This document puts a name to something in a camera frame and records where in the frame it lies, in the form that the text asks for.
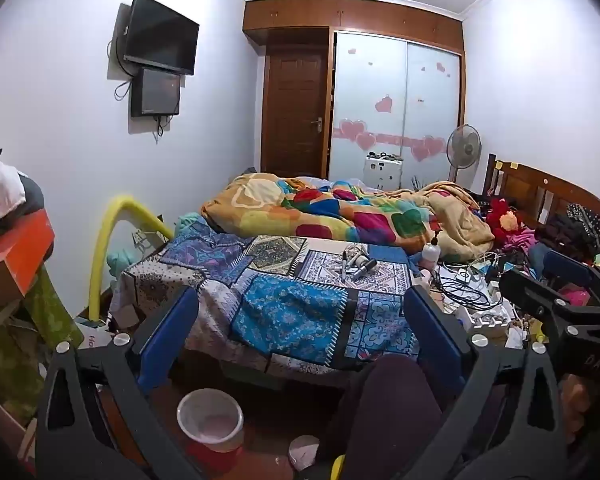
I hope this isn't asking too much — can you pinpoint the white paper bag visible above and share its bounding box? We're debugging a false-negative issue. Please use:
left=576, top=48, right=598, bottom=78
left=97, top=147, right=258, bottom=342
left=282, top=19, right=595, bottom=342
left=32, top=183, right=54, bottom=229
left=76, top=319, right=112, bottom=352

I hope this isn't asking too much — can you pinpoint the brown wooden door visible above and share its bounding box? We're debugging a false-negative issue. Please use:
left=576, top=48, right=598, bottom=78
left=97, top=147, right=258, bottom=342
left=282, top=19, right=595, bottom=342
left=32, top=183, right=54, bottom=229
left=261, top=45, right=329, bottom=179

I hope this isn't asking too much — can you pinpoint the small black wall monitor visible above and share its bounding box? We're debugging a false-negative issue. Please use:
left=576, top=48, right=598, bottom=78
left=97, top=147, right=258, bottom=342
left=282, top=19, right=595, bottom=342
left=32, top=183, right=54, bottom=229
left=131, top=67, right=182, bottom=118

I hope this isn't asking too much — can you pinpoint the teal cloth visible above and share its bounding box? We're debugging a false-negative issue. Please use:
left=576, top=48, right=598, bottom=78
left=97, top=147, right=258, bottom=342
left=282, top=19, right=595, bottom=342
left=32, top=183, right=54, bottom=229
left=106, top=249, right=132, bottom=277

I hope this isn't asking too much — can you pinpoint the black television cable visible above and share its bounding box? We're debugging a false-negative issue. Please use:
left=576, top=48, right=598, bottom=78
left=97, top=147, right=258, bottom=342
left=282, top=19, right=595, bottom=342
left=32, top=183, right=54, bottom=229
left=107, top=2, right=133, bottom=102

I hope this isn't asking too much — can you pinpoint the brown wooden headboard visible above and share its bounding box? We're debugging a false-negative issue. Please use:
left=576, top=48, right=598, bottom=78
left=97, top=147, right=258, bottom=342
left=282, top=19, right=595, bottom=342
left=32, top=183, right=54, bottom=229
left=485, top=152, right=600, bottom=262

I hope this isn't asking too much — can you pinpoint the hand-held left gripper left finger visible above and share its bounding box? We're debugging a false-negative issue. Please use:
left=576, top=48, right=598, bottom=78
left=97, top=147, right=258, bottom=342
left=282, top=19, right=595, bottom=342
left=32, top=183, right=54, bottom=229
left=34, top=285, right=206, bottom=480

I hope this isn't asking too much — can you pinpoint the brown overhead cabinet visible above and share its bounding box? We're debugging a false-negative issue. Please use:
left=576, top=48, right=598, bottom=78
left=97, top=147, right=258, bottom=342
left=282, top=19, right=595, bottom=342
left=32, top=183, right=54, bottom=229
left=243, top=0, right=465, bottom=56

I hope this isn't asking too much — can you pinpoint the white power strip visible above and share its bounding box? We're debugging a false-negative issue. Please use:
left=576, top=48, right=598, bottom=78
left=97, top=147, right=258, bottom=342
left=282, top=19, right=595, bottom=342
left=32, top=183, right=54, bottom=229
left=455, top=305, right=512, bottom=337

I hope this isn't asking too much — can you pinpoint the group of pink heart stickers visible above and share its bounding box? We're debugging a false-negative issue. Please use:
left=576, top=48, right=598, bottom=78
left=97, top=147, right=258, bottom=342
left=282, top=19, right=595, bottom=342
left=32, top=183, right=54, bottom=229
left=332, top=47, right=453, bottom=163

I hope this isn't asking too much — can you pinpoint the black wall television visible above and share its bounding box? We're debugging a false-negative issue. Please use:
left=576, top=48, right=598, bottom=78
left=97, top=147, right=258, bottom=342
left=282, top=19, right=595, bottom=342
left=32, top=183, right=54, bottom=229
left=123, top=0, right=200, bottom=77

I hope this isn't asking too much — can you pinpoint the tangle of black and white cables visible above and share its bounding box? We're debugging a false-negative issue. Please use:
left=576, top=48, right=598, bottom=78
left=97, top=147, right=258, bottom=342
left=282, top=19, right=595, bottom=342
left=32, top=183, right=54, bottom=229
left=432, top=254, right=512, bottom=312

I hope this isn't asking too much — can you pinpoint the yellow foam tube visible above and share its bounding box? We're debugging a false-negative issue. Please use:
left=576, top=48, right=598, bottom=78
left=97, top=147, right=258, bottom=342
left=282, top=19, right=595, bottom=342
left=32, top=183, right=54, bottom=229
left=89, top=194, right=175, bottom=322

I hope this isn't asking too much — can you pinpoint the green patterned cloth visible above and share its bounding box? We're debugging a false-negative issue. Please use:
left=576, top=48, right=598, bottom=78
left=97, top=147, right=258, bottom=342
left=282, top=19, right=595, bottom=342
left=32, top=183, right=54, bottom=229
left=0, top=265, right=83, bottom=427

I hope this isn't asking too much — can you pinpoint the standing electric fan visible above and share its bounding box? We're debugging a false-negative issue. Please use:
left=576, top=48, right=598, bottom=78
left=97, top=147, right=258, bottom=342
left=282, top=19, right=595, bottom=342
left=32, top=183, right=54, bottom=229
left=446, top=124, right=482, bottom=184

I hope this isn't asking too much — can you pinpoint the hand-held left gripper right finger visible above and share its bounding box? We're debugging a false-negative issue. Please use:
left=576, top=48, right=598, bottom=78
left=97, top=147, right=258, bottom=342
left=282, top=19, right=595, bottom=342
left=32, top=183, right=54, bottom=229
left=360, top=287, right=569, bottom=480

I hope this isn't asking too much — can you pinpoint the person's right hand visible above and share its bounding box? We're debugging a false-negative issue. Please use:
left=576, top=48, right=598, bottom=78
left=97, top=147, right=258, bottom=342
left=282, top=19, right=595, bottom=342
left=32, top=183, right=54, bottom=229
left=557, top=374, right=600, bottom=447

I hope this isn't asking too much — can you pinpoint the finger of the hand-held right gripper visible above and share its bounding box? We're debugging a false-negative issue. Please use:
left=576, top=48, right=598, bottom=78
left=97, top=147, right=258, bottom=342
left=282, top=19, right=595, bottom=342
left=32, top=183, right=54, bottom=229
left=498, top=267, right=588, bottom=333
left=542, top=249, right=600, bottom=311

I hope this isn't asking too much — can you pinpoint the white bottle with black cap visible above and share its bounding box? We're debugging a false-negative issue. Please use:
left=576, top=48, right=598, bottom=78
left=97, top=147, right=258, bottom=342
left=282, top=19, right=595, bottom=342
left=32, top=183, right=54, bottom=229
left=421, top=236, right=441, bottom=267

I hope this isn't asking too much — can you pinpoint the white hard case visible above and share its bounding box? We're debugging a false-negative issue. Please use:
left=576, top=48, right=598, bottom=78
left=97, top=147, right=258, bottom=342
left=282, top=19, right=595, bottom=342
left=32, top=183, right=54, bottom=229
left=364, top=152, right=405, bottom=192

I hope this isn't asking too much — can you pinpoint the person's leg in dark pants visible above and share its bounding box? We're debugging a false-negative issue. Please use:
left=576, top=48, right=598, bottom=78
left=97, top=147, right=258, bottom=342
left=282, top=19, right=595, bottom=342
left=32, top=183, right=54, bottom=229
left=324, top=354, right=446, bottom=480

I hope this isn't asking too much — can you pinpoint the crumpled white paper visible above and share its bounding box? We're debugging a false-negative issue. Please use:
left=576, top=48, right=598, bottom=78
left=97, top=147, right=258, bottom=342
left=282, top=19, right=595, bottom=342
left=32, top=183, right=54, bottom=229
left=288, top=435, right=322, bottom=471

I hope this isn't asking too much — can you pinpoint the frosted sliding door wardrobe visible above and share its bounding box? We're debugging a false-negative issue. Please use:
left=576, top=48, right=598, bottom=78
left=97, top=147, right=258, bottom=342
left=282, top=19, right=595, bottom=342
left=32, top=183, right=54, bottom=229
left=328, top=30, right=463, bottom=194

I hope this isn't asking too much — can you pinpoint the black monitor cable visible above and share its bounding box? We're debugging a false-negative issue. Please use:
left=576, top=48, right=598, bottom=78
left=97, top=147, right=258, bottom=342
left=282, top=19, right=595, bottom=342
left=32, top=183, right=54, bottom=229
left=152, top=114, right=174, bottom=144

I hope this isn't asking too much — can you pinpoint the grey cylindrical device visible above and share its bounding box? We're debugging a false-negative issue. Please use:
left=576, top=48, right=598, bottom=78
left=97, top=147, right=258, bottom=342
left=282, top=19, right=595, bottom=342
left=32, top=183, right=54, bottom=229
left=351, top=258, right=379, bottom=282

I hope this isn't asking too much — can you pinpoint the red bucket with plastic liner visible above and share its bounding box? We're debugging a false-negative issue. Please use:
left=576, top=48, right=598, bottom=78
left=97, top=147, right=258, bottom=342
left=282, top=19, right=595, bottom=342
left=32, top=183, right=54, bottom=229
left=176, top=388, right=245, bottom=472

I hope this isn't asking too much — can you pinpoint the colourful patch fleece blanket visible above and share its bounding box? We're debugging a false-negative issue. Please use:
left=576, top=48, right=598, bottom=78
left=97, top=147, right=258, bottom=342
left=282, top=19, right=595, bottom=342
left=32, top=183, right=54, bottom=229
left=201, top=172, right=496, bottom=264

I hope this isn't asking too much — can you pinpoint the red plush toy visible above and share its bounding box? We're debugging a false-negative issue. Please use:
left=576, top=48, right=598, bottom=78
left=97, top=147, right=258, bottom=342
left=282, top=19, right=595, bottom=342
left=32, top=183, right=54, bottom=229
left=486, top=199, right=524, bottom=246

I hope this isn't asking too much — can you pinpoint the pink cloth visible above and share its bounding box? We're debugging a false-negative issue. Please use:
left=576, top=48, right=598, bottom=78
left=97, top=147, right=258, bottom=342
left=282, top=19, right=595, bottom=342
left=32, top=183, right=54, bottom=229
left=500, top=229, right=539, bottom=257

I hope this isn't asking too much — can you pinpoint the blue patchwork bed sheet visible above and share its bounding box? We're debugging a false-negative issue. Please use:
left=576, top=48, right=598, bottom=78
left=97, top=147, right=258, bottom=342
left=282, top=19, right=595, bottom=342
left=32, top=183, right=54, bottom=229
left=120, top=217, right=431, bottom=377

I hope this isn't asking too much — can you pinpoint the orange box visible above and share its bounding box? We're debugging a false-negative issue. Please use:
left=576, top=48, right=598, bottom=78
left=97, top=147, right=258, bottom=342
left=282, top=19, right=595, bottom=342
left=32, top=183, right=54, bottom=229
left=0, top=208, right=56, bottom=299

